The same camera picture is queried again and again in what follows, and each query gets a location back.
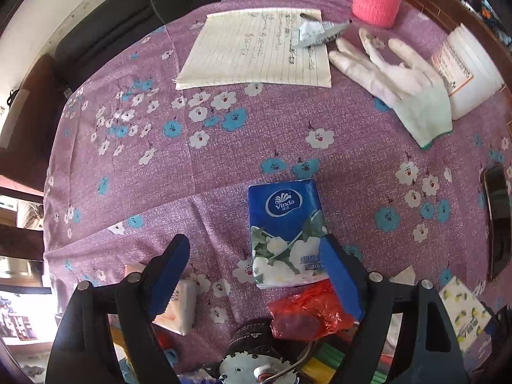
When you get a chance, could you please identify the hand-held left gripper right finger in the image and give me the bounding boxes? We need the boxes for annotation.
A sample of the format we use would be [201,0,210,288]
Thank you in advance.
[319,234,469,384]

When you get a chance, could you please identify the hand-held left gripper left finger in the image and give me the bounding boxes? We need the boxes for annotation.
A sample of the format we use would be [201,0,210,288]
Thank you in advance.
[45,233,191,384]

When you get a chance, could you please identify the blue floral tissue pack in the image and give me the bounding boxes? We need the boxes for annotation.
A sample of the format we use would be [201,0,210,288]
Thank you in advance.
[248,178,331,289]

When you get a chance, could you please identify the black electric motor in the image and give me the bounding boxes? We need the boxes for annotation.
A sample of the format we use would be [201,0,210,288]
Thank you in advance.
[202,318,321,384]

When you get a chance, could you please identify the peach tissue pack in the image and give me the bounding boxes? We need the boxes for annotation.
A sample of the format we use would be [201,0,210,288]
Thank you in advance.
[125,263,198,337]

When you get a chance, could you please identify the red plastic bag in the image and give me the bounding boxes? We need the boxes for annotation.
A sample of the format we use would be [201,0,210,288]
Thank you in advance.
[267,280,356,342]

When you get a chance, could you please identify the green sheets stack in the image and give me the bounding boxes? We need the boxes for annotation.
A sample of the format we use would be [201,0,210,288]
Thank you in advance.
[316,342,385,384]

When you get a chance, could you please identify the lemon print tissue pack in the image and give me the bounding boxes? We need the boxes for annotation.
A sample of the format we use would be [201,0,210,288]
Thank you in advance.
[438,276,493,355]

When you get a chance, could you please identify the purple floral tablecloth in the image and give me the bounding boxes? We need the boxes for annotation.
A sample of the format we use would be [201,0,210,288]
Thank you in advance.
[43,0,512,384]

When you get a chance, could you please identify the wooden shelf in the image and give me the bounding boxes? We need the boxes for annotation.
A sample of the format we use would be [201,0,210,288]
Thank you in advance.
[0,184,52,345]

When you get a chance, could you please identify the black smartphone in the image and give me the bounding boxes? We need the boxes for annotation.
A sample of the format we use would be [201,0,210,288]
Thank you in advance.
[480,163,512,283]

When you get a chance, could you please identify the white work glove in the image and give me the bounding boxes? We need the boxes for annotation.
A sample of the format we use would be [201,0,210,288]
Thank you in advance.
[328,27,453,150]

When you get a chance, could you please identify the brown armchair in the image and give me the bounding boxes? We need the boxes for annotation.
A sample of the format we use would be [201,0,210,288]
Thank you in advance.
[0,54,67,185]

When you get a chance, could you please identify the white plastic jar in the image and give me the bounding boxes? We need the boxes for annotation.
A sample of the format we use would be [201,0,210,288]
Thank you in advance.
[431,23,505,121]

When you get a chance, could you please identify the lined paper notepad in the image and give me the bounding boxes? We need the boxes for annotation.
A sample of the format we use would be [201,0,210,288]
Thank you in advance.
[175,8,332,91]

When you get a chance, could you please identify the crumpled grey packet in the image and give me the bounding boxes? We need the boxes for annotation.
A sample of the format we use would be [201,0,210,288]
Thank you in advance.
[291,22,326,47]

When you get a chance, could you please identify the wooden cabinet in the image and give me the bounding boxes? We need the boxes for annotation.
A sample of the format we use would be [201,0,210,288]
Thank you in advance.
[408,0,512,49]

